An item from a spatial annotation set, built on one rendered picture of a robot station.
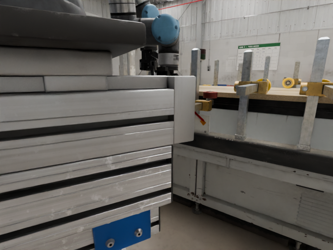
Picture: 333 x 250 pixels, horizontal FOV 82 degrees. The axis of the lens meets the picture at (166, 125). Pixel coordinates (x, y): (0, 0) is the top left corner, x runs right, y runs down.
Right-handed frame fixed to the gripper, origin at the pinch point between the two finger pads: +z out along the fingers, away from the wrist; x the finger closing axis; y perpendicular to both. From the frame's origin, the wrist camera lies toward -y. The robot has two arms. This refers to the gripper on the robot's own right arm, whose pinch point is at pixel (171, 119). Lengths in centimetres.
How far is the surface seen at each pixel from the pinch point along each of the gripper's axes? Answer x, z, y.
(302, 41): 40, -127, -747
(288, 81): 35, -13, -113
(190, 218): -11, 83, -44
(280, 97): 34, -6, -49
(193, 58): -4.5, -25.0, -27.9
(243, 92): 25.7, -11.6, -3.1
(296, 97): 41, -7, -49
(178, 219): -17, 83, -38
